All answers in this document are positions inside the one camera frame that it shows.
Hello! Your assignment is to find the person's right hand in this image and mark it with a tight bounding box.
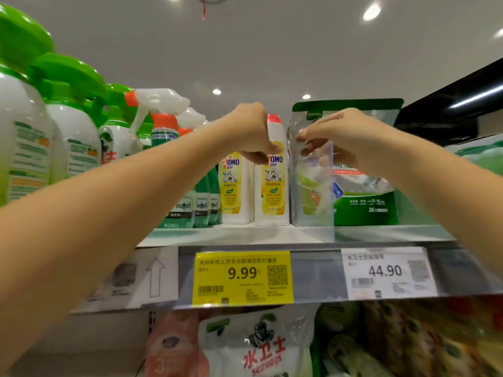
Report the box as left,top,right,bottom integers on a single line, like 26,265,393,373
297,108,402,170

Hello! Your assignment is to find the pink twin spray bottle pack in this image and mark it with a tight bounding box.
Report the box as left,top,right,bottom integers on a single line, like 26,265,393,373
145,310,207,377

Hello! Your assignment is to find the long ceiling light strip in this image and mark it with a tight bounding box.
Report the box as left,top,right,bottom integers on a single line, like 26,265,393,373
450,84,503,109

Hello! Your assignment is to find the person's right forearm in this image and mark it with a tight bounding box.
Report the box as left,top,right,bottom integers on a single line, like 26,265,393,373
389,129,503,280

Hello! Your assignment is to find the yellow price tag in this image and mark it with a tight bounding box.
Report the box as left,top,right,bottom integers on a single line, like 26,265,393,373
192,249,295,307

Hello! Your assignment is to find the row of green pump bottles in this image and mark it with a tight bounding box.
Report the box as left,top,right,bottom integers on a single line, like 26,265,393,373
0,4,143,209

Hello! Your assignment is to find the large green white cleaner pouch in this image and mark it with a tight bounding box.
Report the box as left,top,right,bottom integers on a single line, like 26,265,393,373
292,98,406,227
196,304,319,377

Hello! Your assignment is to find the person's left forearm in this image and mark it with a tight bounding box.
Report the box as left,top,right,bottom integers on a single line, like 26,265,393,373
0,112,237,374

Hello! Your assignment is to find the person's left hand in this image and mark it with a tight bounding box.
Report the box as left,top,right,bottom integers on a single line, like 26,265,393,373
214,102,280,164

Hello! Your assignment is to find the white price tag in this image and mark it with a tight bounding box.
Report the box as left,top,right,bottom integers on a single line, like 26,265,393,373
72,246,180,313
340,247,440,302

